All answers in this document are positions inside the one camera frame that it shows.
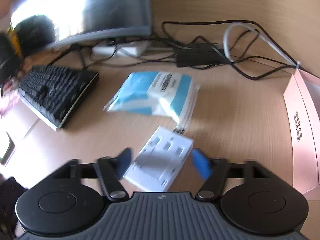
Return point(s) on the white battery charger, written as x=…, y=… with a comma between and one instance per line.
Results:
x=159, y=161

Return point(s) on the pink cardboard box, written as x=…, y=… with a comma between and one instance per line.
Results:
x=302, y=104

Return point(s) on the blue white tissue pack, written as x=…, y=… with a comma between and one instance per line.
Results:
x=165, y=94

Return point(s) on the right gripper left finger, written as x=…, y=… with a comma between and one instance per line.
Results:
x=109, y=173

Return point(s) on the black power adapter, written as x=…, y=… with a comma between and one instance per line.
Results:
x=198, y=54

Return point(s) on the left black monitor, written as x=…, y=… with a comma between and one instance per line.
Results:
x=77, y=21

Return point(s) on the black keyboard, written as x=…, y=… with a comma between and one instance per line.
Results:
x=54, y=93

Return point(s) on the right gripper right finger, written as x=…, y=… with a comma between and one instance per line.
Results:
x=213, y=171

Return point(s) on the white power strip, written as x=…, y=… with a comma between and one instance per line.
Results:
x=132, y=49

